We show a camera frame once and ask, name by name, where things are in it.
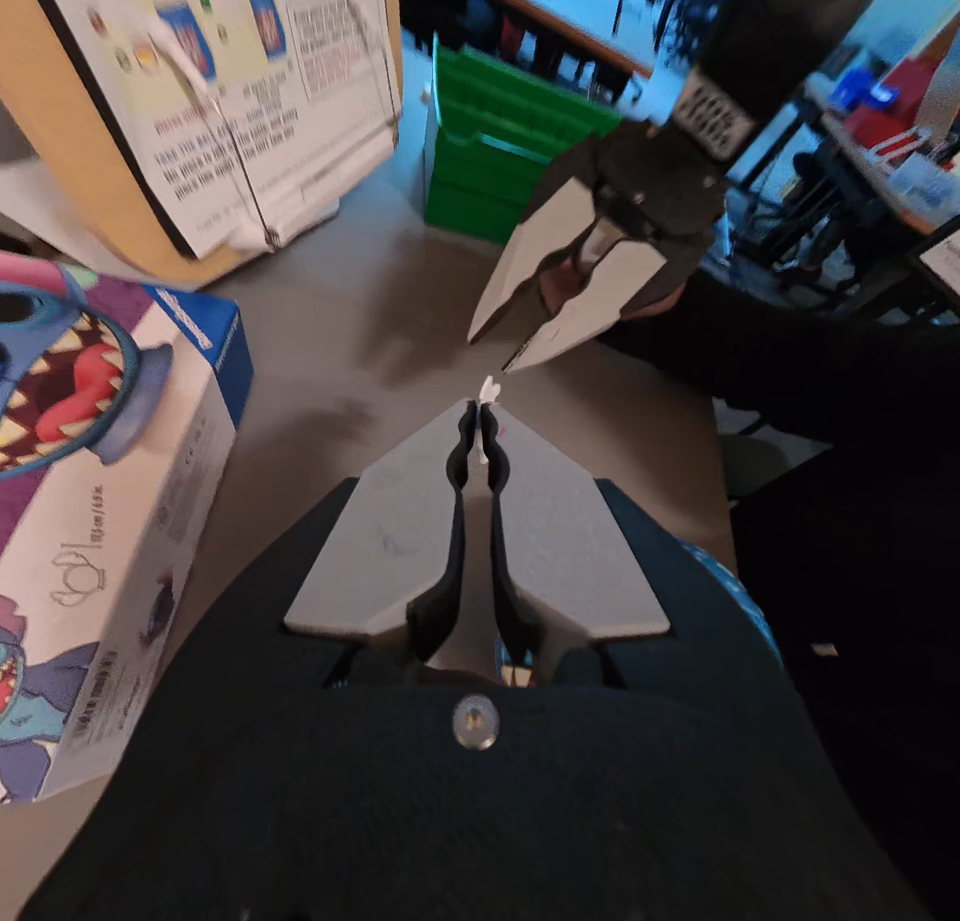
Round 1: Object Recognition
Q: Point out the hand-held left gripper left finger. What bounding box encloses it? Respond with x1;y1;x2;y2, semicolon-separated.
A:
283;399;481;641

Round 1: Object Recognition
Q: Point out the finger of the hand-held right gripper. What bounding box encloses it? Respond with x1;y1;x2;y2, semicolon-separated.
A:
501;238;670;375
465;182;601;347

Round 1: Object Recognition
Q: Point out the green plastic bin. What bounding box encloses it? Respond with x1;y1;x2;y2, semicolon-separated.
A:
423;36;624;243

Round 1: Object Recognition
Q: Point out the wooden sheet holder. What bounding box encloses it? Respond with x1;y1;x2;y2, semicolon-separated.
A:
0;0;406;288

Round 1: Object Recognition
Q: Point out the printed puzzle box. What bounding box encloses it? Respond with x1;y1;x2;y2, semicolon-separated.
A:
0;253;255;806

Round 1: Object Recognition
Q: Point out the person's right hand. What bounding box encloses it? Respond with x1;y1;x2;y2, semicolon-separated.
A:
622;285;688;321

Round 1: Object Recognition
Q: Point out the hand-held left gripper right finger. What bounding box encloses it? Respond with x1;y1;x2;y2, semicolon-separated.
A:
480;399;672;642

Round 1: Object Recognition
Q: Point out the blue puzzle ball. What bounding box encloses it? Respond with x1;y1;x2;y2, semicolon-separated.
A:
675;537;786;671

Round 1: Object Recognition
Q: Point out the small curved puzzle piece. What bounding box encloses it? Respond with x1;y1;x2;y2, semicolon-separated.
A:
475;375;504;466

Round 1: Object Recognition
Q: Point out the person's right forearm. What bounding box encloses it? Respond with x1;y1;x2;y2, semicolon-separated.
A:
600;272;960;450

